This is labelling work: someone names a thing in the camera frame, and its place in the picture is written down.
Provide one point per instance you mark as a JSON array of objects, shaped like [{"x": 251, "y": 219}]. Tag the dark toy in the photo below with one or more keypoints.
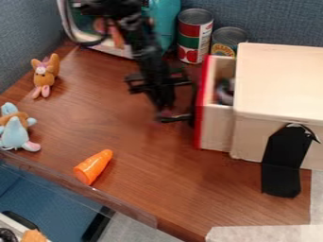
[{"x": 226, "y": 91}]

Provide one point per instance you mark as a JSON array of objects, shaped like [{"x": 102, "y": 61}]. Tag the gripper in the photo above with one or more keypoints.
[{"x": 157, "y": 88}]

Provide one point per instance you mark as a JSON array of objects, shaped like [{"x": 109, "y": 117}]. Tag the black tape strip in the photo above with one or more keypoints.
[{"x": 282, "y": 160}]

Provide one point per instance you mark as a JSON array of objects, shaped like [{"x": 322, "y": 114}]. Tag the orange toy carrot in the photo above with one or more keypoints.
[{"x": 92, "y": 166}]

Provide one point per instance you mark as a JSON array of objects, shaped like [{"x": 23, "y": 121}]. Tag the red and green can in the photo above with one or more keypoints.
[{"x": 194, "y": 36}]

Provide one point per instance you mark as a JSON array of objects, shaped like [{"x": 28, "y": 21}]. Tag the toy microwave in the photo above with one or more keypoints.
[{"x": 80, "y": 25}]

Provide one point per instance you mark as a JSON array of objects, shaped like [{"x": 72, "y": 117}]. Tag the brown plush rabbit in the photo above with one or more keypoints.
[{"x": 44, "y": 75}]

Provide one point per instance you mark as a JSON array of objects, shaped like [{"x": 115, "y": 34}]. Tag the teal bottle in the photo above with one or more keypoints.
[{"x": 165, "y": 19}]

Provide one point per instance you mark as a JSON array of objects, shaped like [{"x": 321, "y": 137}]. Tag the blue plush animal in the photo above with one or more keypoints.
[{"x": 14, "y": 130}]

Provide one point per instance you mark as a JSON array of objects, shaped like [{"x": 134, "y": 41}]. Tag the drawer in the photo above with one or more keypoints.
[{"x": 214, "y": 126}]

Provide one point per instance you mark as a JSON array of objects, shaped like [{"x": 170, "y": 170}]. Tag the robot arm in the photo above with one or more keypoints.
[{"x": 136, "y": 34}]

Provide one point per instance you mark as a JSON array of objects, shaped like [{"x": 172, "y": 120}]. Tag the yellow label can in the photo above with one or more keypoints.
[{"x": 226, "y": 42}]

